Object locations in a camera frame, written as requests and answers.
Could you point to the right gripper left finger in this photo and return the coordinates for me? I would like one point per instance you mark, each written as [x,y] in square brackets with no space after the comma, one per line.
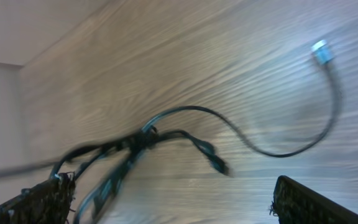
[47,202]

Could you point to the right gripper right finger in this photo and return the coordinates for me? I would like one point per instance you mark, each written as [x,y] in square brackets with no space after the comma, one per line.
[294,203]

